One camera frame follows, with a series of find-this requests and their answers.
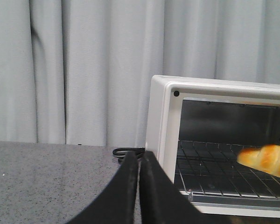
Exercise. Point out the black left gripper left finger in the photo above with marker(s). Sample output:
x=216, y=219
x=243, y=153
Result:
x=116, y=203

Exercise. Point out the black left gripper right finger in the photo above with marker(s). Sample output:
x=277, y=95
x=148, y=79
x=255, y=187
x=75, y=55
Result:
x=160, y=201

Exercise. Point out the metal wire oven rack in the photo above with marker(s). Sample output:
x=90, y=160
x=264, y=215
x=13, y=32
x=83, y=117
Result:
x=211, y=169

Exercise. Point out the white toaster oven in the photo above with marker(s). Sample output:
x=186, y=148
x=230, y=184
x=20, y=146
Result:
x=215, y=111

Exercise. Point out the golden croissant bread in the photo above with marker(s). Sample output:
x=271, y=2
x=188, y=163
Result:
x=265, y=159

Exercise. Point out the grey curtain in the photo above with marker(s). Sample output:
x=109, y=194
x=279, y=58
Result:
x=79, y=71

